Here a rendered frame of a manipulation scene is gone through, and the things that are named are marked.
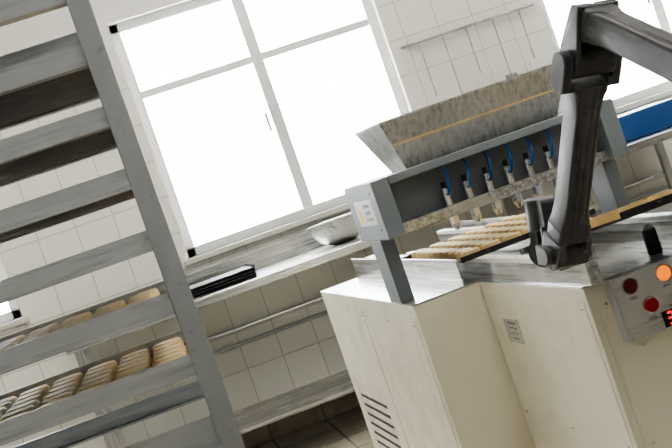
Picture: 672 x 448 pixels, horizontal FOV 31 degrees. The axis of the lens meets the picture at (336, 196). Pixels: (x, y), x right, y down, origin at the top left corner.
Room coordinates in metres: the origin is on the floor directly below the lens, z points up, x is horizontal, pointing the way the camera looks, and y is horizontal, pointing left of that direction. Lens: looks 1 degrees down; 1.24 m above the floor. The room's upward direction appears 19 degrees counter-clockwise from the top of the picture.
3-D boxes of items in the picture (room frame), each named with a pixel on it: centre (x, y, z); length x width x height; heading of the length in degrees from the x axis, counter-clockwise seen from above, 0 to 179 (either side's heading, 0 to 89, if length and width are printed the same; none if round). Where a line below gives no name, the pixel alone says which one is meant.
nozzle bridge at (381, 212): (3.39, -0.41, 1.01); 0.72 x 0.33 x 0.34; 102
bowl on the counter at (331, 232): (6.13, 0.03, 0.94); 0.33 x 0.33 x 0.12
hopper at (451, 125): (3.39, -0.41, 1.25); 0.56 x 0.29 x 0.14; 102
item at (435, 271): (3.81, -0.11, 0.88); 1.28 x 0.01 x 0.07; 12
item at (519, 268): (3.47, -0.25, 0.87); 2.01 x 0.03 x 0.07; 12
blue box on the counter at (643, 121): (6.40, -1.62, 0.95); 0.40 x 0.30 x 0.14; 103
